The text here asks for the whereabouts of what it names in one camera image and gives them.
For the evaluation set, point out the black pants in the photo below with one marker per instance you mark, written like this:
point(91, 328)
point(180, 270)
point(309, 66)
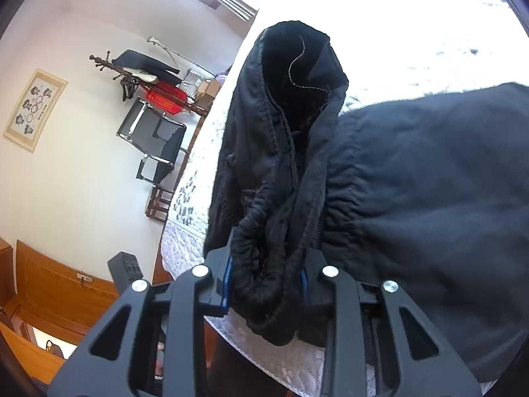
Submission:
point(413, 182)

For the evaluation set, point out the cardboard box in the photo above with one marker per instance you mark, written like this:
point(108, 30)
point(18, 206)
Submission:
point(208, 91)

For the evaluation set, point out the black hanging garment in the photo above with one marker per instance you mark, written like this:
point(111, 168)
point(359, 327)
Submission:
point(144, 60)

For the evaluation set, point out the white metal tube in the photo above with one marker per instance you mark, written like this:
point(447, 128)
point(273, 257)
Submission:
point(165, 47)

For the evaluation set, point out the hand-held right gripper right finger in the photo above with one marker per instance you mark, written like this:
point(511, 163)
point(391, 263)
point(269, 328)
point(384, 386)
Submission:
point(314, 297)

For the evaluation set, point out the black chrome chair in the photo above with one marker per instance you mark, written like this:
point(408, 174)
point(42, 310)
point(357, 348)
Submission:
point(165, 144)

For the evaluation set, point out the red bag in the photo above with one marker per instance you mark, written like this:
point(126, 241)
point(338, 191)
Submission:
point(165, 99)

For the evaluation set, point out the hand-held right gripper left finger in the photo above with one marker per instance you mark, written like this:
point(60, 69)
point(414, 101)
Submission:
point(225, 287)

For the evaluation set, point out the quilted white mattress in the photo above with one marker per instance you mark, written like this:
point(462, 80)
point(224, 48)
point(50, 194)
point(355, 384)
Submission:
point(392, 29)

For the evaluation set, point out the wooden stool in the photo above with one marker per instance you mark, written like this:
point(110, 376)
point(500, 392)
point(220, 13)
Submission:
point(159, 206)

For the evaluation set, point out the wooden coat rack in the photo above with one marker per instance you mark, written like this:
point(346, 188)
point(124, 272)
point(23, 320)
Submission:
point(194, 108)

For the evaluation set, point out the beige cloth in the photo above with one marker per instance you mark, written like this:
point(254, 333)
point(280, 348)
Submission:
point(142, 75)

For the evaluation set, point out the wall poster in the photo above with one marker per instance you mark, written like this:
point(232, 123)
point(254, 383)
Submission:
point(35, 109)

